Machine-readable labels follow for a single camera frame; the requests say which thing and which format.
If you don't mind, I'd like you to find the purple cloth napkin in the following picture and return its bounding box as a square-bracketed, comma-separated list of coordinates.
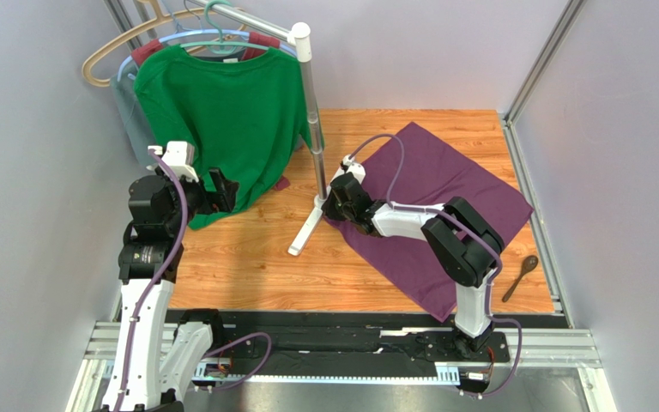
[329, 123, 533, 322]

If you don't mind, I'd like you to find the brown wooden spoon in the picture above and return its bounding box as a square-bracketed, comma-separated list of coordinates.
[501, 255, 540, 303]

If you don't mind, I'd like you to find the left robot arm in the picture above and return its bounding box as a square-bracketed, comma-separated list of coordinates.
[100, 167, 239, 411]

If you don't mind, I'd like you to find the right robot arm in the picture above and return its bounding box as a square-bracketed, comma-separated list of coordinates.
[323, 171, 505, 359]

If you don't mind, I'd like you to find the green t-shirt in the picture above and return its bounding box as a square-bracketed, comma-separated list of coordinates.
[134, 45, 311, 213]

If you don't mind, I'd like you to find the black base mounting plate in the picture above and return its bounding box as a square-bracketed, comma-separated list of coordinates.
[164, 309, 577, 385]

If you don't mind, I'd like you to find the grey garment on rack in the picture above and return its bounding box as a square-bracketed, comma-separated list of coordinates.
[110, 63, 157, 167]

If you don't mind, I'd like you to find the teal clothes hanger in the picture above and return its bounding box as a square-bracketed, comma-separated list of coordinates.
[179, 0, 269, 55]

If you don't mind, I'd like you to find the light blue clothes hanger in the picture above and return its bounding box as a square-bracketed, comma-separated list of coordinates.
[117, 28, 298, 82]

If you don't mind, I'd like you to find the white clothes rack stand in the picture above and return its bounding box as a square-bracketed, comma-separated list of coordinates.
[180, 0, 336, 257]

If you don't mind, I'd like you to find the wooden clothes hanger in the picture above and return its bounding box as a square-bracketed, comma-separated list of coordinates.
[82, 0, 207, 88]

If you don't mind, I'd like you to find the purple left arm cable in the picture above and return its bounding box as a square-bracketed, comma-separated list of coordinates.
[110, 149, 274, 412]

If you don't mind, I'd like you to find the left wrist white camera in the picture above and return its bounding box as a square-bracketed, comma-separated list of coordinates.
[146, 141, 200, 183]

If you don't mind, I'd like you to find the aluminium frame rail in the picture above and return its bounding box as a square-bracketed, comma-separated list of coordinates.
[500, 0, 587, 329]

